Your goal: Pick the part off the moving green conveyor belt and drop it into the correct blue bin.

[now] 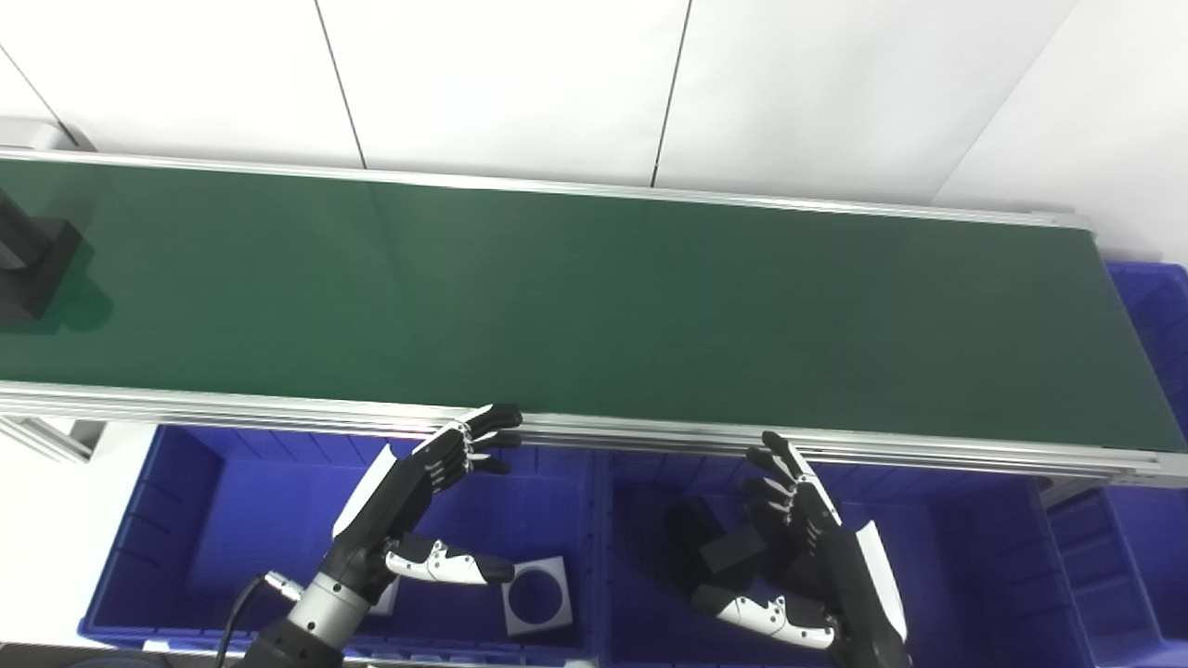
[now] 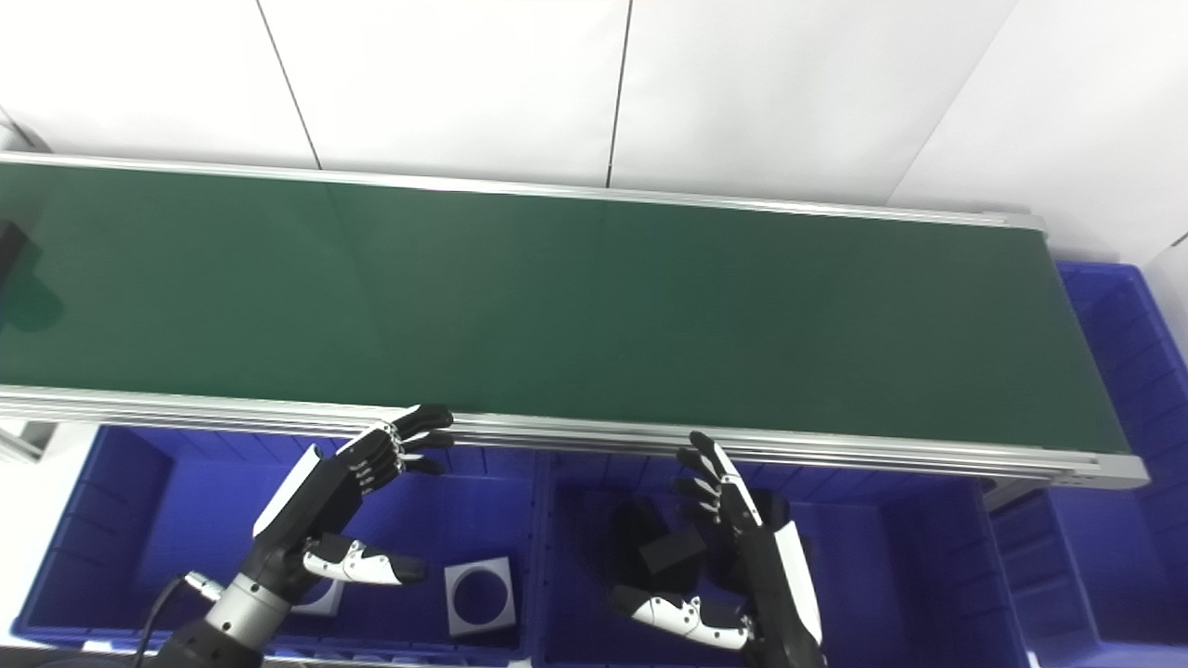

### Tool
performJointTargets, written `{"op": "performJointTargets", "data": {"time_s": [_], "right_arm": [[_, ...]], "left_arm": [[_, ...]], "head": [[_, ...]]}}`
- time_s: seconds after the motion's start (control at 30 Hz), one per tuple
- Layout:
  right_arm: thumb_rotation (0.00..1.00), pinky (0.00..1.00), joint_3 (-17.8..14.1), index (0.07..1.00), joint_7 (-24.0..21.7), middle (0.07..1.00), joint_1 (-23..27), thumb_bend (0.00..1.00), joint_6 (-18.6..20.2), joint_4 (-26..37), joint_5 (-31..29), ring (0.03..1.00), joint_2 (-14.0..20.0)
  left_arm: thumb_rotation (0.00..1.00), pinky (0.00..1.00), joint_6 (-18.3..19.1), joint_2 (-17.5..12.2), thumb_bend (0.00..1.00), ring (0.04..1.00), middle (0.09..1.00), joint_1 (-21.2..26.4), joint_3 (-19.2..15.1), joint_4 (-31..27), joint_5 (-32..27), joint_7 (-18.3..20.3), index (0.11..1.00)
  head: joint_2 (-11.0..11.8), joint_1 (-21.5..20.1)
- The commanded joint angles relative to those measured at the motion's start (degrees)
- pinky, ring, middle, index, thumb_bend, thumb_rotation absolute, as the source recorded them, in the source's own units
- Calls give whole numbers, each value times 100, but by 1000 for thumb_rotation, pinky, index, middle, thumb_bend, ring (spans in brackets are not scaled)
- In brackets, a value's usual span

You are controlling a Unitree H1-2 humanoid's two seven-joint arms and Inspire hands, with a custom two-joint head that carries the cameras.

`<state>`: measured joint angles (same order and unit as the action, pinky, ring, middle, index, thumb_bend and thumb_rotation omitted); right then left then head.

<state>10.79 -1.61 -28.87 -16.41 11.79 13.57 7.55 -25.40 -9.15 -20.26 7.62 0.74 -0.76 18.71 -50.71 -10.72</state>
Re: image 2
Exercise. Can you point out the green conveyor belt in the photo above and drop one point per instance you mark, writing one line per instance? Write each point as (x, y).
(594, 434)
(594, 297)

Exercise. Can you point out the black block part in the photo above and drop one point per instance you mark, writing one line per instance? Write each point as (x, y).
(673, 561)

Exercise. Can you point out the white block with round hole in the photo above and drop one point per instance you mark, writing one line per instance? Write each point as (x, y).
(325, 603)
(481, 594)

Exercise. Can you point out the black cylinder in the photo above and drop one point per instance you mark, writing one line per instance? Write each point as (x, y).
(9, 250)

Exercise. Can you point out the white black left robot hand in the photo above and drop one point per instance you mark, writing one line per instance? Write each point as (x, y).
(320, 501)

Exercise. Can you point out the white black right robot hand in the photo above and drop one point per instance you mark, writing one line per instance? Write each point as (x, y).
(775, 584)

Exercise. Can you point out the blue plastic bin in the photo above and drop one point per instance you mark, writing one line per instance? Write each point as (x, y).
(910, 575)
(1114, 557)
(121, 538)

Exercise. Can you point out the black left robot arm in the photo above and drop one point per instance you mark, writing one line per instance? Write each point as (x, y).
(237, 612)

